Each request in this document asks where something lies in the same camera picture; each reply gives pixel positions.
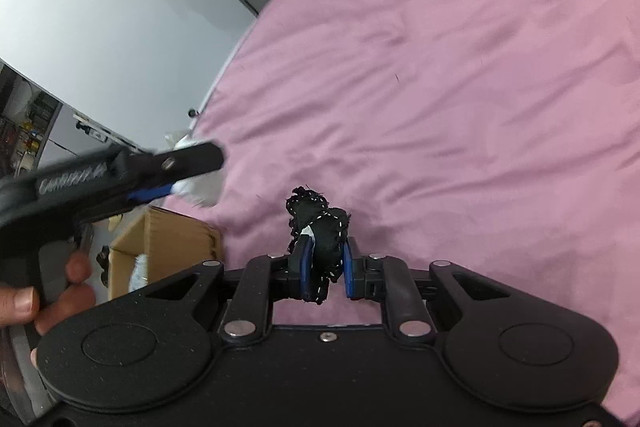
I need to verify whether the pink bed sheet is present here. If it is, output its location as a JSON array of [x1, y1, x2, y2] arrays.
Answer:
[[164, 0, 640, 426]]

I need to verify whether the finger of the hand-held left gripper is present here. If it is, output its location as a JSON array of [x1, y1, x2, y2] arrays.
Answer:
[[125, 142, 225, 194], [76, 185, 175, 225]]

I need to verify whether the row of bottles and jars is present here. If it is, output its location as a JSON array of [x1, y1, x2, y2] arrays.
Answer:
[[0, 77, 54, 173]]

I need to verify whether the black stitched fabric pouch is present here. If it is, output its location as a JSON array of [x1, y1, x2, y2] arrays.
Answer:
[[284, 185, 354, 306]]

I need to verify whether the white cloth piece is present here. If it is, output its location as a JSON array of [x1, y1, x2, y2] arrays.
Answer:
[[172, 134, 225, 208]]

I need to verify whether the light blue plush toy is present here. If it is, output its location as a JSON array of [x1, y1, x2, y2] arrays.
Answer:
[[128, 252, 151, 294]]

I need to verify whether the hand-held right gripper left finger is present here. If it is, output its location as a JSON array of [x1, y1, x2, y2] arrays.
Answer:
[[140, 239, 317, 342]]

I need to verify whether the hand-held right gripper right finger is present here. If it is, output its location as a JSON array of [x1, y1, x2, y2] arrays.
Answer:
[[342, 237, 512, 342]]

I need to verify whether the person's left hand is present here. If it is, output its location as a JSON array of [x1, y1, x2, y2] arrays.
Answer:
[[0, 252, 97, 370]]

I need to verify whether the brown cardboard box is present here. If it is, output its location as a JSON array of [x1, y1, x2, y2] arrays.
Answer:
[[109, 206, 225, 303]]

